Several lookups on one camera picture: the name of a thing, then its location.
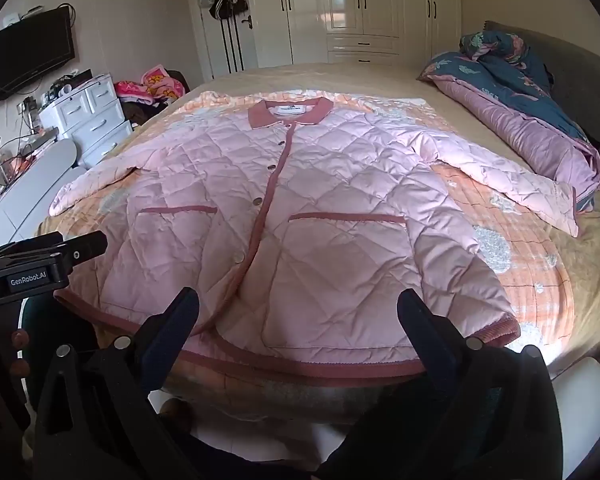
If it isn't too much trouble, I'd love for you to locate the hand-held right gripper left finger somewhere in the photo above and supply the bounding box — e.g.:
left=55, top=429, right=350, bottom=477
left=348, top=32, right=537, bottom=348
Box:
left=32, top=287, right=201, bottom=480

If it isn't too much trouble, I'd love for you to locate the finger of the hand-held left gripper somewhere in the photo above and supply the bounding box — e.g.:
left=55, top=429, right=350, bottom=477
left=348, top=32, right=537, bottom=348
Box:
left=50, top=231, right=108, bottom=273

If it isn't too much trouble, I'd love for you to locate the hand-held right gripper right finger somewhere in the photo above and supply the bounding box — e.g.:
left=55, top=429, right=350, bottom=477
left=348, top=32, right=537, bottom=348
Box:
left=397, top=289, right=565, bottom=480

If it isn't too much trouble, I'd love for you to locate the pink quilted jacket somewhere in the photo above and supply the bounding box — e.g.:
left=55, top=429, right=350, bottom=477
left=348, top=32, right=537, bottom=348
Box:
left=49, top=96, right=580, bottom=386

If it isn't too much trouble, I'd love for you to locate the dark clothes pile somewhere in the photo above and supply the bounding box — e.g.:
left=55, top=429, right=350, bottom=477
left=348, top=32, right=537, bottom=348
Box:
left=120, top=95, right=176, bottom=126

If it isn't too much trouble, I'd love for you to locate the person's left hand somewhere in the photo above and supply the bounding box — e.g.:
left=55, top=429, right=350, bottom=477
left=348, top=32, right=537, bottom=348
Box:
left=11, top=329, right=30, bottom=377

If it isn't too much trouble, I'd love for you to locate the person's teal sweater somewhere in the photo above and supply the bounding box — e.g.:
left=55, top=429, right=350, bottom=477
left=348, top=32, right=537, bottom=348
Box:
left=20, top=297, right=101, bottom=396

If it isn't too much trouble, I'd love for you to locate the white curved desk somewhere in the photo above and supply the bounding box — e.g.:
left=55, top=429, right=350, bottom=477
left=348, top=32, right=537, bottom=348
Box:
left=0, top=138, right=88, bottom=241

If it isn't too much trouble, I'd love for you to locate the orange plaid blanket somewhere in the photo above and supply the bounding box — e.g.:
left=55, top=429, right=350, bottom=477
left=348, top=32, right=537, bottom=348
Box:
left=45, top=90, right=576, bottom=411

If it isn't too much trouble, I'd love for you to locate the grey set-top box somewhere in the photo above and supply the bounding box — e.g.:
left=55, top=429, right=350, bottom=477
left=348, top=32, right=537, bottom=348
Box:
left=27, top=127, right=58, bottom=146

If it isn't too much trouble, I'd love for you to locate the white drawer cabinet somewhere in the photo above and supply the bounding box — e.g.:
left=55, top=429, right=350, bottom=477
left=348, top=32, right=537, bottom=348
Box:
left=39, top=74, right=133, bottom=168

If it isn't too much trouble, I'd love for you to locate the pink cartoon blanket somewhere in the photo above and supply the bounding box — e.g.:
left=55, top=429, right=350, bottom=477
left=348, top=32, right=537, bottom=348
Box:
left=114, top=65, right=186, bottom=103

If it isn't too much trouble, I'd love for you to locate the black television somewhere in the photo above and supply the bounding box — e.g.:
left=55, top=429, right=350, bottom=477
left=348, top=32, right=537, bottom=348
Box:
left=0, top=6, right=76, bottom=106

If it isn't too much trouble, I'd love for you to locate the teal floral quilt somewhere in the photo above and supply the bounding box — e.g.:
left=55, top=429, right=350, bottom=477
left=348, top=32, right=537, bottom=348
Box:
left=417, top=30, right=600, bottom=213

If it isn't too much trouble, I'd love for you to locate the white door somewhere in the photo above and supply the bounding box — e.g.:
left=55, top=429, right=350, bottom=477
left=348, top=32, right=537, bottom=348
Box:
left=186, top=0, right=258, bottom=81

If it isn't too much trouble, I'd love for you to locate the grey headboard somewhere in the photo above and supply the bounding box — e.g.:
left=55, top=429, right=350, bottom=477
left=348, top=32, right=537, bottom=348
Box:
left=485, top=21, right=600, bottom=161

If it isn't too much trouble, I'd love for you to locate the white wardrobe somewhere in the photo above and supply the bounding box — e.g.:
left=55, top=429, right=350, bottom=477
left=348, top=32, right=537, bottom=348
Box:
left=244, top=0, right=463, bottom=67

